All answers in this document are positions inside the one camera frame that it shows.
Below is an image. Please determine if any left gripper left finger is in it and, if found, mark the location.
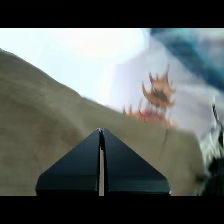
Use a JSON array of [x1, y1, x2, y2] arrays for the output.
[[35, 128, 102, 197]]

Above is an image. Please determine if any brown garment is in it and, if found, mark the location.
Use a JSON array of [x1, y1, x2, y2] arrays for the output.
[[0, 48, 206, 197]]

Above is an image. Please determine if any black and white garment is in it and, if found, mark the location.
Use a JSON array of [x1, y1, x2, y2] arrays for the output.
[[198, 99, 224, 197]]

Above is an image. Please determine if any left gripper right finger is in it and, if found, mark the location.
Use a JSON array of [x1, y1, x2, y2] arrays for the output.
[[101, 127, 172, 197]]

